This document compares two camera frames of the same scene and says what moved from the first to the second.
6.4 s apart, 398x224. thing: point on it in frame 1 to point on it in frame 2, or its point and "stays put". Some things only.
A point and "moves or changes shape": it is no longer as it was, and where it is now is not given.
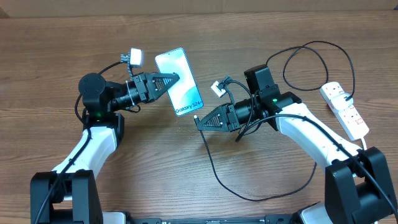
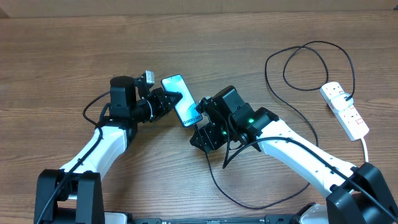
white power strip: [349, 119] stays put
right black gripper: [227, 125] to [210, 138]
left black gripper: [141, 79] to [159, 95]
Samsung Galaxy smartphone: [184, 94] moves or changes shape
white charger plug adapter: [341, 101] stays put
